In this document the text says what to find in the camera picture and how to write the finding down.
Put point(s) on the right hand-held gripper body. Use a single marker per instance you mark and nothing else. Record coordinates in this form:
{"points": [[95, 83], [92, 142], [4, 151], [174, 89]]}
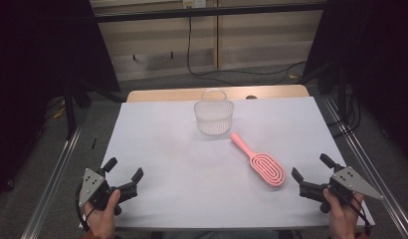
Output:
{"points": [[341, 186]]}

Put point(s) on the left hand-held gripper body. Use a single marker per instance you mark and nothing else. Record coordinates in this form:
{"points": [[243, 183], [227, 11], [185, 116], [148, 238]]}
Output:
{"points": [[98, 194]]}

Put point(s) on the pink hairbrush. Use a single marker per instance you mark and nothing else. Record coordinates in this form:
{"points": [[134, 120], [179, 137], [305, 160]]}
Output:
{"points": [[265, 166]]}

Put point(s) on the clear plastic basket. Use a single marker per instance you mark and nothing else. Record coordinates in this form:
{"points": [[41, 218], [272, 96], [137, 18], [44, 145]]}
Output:
{"points": [[213, 114]]}

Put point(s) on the person's left hand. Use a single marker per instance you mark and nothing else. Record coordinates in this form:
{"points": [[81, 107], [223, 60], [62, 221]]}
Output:
{"points": [[104, 219]]}

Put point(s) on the person's right hand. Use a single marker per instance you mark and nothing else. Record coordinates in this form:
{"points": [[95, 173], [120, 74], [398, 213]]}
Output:
{"points": [[343, 219]]}

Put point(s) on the small black stick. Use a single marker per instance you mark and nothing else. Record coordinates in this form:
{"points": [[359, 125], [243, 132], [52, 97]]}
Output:
{"points": [[94, 143]]}

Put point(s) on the white table cover sheet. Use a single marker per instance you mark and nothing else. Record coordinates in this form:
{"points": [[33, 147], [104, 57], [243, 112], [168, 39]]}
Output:
{"points": [[192, 186]]}

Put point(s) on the black metal stand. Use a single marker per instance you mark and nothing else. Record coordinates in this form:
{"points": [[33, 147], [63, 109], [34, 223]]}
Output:
{"points": [[70, 113]]}

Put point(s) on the wooden table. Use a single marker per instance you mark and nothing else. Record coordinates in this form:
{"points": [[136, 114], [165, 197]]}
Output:
{"points": [[172, 94]]}

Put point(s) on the small dark round object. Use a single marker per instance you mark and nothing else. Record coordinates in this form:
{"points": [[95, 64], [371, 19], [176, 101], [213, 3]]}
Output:
{"points": [[251, 97]]}

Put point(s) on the black curtain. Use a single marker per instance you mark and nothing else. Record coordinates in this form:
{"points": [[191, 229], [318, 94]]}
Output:
{"points": [[33, 83], [377, 66]]}

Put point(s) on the black horizontal bar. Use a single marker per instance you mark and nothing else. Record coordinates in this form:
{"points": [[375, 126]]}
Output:
{"points": [[205, 12]]}

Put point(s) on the aluminium floor rail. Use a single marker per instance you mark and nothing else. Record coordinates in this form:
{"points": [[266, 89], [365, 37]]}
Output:
{"points": [[52, 179], [374, 172]]}

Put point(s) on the white wall socket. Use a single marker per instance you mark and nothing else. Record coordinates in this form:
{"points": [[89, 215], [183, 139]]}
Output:
{"points": [[194, 3]]}

